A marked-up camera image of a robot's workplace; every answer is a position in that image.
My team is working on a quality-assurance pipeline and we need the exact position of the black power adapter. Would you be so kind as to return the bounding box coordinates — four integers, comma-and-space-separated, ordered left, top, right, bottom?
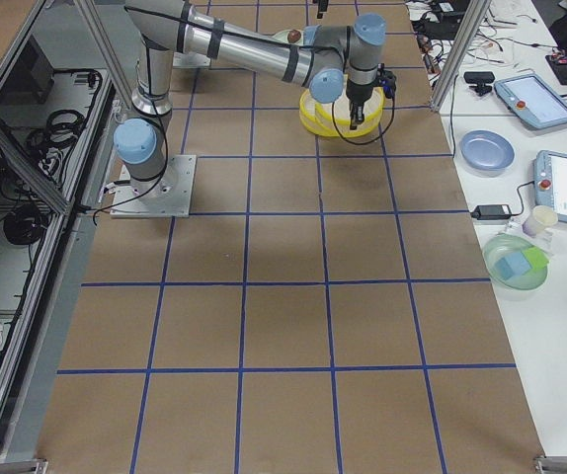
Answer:
470, 204, 513, 221

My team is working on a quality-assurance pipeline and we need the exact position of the black webcam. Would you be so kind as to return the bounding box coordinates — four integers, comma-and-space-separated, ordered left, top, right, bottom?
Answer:
463, 71, 495, 97

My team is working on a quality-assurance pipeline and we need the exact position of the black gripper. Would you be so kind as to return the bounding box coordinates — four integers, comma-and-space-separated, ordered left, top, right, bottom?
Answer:
315, 0, 328, 19
346, 63, 396, 129

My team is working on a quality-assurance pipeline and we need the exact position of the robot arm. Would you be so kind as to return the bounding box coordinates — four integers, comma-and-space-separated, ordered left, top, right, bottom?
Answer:
124, 1, 396, 127

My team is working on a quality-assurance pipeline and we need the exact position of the blue plate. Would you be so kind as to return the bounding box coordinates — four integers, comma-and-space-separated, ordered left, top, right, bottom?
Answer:
459, 129, 515, 177

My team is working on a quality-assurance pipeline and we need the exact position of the teach pendant far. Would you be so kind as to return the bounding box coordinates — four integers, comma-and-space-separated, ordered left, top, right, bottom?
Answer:
493, 73, 567, 129

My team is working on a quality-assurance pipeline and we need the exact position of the light green plate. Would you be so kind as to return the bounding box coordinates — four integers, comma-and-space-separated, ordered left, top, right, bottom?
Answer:
272, 29, 304, 46

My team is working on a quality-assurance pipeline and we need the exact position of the paper cup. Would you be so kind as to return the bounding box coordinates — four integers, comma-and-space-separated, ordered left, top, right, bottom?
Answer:
522, 205, 558, 237

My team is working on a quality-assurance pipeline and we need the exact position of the green bowl with sponges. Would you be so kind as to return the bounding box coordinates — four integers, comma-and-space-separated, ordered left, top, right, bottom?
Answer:
483, 234, 549, 290

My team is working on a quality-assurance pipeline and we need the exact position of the aluminium frame post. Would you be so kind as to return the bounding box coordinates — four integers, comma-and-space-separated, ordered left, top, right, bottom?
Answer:
429, 1, 490, 113

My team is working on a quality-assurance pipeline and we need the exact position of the brown steamed bun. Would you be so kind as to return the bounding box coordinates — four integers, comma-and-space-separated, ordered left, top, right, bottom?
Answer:
286, 30, 301, 43

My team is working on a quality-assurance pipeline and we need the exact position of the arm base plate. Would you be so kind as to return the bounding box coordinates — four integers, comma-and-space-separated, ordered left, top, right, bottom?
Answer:
109, 155, 197, 218

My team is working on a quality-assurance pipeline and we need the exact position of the yellow steamer basket centre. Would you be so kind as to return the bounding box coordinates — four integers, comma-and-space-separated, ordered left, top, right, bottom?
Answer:
299, 91, 322, 135

